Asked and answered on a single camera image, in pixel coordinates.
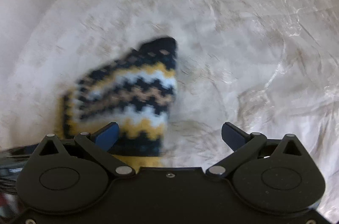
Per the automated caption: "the patterned knit sweater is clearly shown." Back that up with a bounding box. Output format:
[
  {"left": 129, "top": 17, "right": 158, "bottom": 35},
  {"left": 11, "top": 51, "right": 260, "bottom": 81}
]
[{"left": 55, "top": 36, "right": 177, "bottom": 170}]

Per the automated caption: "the white floral bedspread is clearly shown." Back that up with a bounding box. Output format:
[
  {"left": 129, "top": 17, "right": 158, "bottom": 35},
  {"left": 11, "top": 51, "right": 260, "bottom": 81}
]
[{"left": 1, "top": 0, "right": 338, "bottom": 222}]

